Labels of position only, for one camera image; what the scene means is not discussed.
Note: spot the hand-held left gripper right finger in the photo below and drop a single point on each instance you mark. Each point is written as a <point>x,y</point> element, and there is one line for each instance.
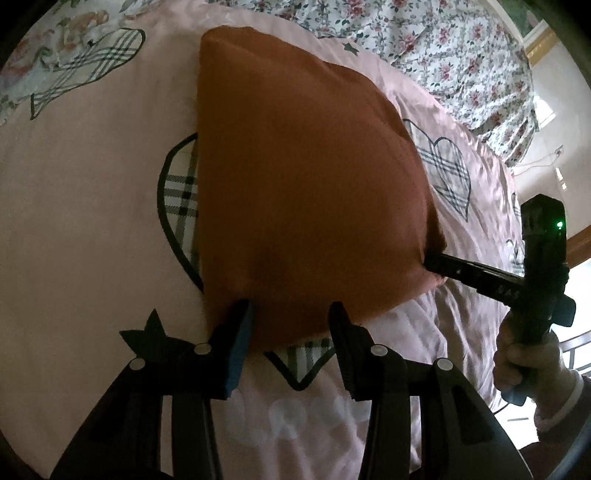
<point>344,341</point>

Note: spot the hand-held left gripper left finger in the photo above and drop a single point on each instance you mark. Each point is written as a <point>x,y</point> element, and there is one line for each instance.
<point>239,353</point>

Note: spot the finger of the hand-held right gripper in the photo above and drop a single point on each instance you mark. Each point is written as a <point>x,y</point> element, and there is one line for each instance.
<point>475,277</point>

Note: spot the orange knit sweater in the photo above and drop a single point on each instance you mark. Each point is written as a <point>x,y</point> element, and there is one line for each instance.
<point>300,184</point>

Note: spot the person's right forearm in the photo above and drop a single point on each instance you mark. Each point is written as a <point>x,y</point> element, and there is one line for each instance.
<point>563,415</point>

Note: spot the person's right hand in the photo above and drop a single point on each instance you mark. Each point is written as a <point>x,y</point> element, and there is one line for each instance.
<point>554,369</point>

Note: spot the pink heart print bed sheet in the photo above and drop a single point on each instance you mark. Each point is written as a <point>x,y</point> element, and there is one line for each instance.
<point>92,230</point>

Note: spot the small flower print quilt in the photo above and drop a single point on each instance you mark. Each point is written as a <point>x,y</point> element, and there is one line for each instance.
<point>438,55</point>

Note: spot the large flower print pillow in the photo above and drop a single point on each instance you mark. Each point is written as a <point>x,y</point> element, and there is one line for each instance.
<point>60,23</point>

